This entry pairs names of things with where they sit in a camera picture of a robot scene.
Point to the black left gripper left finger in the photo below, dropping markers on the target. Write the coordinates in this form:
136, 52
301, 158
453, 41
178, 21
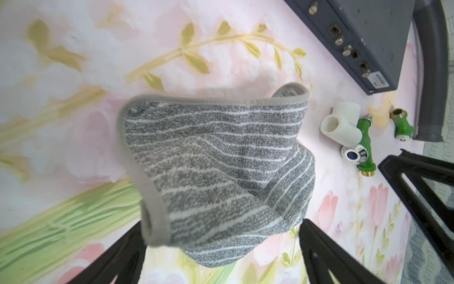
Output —
122, 263

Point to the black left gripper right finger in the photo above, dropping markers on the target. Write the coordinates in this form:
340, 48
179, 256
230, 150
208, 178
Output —
325, 259

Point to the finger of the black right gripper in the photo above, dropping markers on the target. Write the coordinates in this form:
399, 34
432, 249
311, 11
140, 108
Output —
408, 174

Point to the grey striped square dishcloth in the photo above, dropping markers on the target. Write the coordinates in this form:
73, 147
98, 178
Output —
217, 177

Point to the pink floral table mat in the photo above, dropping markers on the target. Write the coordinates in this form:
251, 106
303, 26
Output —
68, 66

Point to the green valve near tee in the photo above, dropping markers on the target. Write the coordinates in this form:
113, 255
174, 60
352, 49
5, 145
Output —
361, 155

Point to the white plastic tee fitting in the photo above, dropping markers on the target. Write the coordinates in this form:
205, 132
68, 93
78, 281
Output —
341, 125

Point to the dark grey flat electronics box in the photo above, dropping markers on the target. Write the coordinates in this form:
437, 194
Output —
367, 37

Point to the green valve near hose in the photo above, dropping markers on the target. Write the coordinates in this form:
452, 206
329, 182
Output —
403, 130

